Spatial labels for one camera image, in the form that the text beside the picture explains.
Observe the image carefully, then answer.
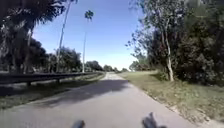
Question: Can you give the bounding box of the leaning palm tree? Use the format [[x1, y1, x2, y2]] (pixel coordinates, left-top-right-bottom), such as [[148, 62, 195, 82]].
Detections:
[[81, 9, 95, 74], [54, 0, 79, 74]]

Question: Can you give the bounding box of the grey paved path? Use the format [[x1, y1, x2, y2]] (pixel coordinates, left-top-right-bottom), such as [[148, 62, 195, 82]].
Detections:
[[0, 72, 214, 128]]

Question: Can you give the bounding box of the slender pale-trunked tree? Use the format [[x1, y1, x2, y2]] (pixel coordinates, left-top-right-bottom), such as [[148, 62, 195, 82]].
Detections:
[[128, 0, 188, 83]]

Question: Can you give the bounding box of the grass verge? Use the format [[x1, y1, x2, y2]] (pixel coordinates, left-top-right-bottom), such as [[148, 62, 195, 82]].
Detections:
[[0, 73, 107, 111], [118, 70, 224, 126]]

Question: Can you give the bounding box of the robot's own part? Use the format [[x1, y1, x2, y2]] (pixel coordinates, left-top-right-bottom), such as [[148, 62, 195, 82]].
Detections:
[[71, 119, 86, 128], [141, 111, 168, 128]]

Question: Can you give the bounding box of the metal guardrail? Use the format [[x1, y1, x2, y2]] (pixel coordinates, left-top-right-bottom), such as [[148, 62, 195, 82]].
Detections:
[[0, 71, 101, 87]]

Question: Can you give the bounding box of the dense green wood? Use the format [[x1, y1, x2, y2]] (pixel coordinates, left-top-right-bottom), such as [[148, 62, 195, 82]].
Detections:
[[126, 0, 224, 88]]

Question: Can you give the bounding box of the row of dark trees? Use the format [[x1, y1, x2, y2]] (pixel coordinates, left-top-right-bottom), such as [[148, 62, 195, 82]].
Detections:
[[0, 0, 121, 75]]

